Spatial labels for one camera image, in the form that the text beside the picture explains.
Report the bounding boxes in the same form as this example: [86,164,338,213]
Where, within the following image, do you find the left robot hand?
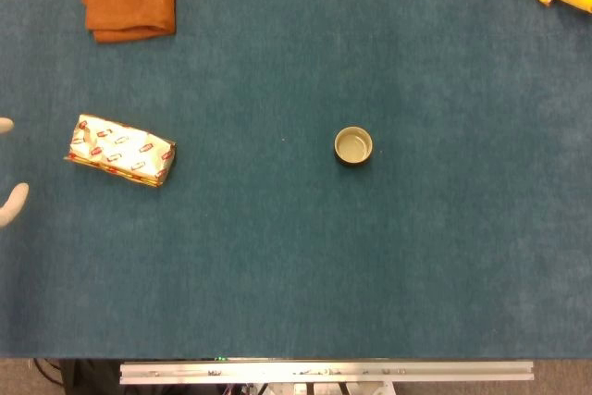
[0,117,31,229]

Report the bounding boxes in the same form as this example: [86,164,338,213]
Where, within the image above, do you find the white red snack packet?
[63,113,178,189]

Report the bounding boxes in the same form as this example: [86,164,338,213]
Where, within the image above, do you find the folded orange-brown cloth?
[81,0,178,44]

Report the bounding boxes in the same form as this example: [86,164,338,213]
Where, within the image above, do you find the blue table mat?
[0,0,592,360]

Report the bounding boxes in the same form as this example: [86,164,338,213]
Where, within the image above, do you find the small black round cup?
[333,126,375,167]

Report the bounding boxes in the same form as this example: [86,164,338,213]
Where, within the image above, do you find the black cables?
[31,357,66,387]

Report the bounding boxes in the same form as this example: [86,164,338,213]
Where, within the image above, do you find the aluminium profile rail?
[118,360,536,386]

